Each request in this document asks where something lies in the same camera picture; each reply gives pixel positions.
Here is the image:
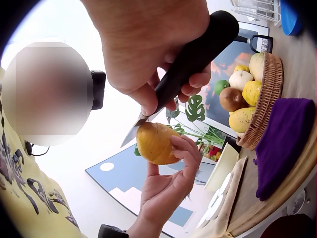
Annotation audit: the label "person's left hand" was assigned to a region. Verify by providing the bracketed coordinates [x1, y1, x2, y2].
[140, 135, 202, 226]

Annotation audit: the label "person's right hand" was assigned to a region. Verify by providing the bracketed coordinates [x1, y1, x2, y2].
[83, 0, 211, 117]

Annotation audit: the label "person's right index finger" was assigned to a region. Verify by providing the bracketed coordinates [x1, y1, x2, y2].
[165, 99, 178, 112]

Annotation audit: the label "person's right thumb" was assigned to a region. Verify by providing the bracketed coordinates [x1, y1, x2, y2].
[109, 62, 159, 117]

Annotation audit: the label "person's left index finger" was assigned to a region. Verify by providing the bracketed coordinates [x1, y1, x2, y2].
[171, 135, 198, 159]

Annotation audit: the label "person's right middle finger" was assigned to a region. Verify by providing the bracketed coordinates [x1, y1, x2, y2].
[178, 87, 199, 103]

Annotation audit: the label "person's left thumb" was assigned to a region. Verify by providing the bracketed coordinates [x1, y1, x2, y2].
[145, 162, 160, 184]

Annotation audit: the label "person's left fingers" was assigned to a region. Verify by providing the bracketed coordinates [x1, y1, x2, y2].
[173, 150, 202, 181]

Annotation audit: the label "person's right ring finger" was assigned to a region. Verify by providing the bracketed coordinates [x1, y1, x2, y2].
[188, 71, 211, 89]

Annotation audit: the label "orange yellow fruit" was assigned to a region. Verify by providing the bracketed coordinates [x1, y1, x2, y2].
[136, 122, 182, 165]

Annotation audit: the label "black handled paring knife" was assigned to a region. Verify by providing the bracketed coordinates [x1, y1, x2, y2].
[121, 10, 240, 148]

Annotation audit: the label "green lime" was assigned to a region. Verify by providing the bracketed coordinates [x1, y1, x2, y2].
[214, 79, 231, 96]

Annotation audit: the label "framed sunset picture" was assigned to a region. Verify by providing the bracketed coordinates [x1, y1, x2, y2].
[205, 22, 269, 139]

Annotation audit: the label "framed blue and white picture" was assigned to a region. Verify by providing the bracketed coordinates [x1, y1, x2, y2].
[85, 143, 206, 234]

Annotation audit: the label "cream rectangular tray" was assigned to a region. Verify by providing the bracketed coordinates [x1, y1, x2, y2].
[204, 142, 240, 193]

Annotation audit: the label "brown round fruit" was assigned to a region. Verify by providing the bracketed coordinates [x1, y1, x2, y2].
[219, 87, 246, 112]

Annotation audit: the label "white round fruit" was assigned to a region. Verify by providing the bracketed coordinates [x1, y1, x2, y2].
[229, 71, 254, 92]

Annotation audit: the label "row of white round discs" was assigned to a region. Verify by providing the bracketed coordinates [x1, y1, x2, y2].
[197, 173, 232, 228]

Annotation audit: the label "beige cloth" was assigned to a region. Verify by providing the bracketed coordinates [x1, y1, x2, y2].
[191, 156, 248, 238]

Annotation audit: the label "yellow bumpy fruit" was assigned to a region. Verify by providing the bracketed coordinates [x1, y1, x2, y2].
[242, 81, 262, 107]

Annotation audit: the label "speckled yellow mango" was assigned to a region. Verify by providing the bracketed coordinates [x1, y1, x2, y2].
[228, 107, 256, 132]

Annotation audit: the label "pale cream squash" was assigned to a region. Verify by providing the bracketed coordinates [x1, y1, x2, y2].
[249, 53, 267, 82]

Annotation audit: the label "black knife sharpener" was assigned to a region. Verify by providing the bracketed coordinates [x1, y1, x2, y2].
[235, 35, 273, 54]

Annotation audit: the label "woven wicker basket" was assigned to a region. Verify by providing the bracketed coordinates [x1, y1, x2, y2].
[237, 52, 283, 151]

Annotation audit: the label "black wrist band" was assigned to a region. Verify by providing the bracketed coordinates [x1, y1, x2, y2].
[99, 224, 129, 238]

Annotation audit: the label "purple cloth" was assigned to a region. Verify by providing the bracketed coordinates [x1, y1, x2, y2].
[253, 98, 315, 202]

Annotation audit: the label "blue round plate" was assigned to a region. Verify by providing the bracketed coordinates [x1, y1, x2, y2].
[280, 0, 303, 35]

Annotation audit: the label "white round socket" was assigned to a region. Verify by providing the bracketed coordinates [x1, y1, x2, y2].
[287, 190, 313, 216]

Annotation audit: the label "person's body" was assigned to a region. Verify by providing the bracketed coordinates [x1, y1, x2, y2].
[0, 67, 82, 238]

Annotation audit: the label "clear wire rack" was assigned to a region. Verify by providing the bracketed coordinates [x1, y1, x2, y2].
[231, 0, 282, 28]

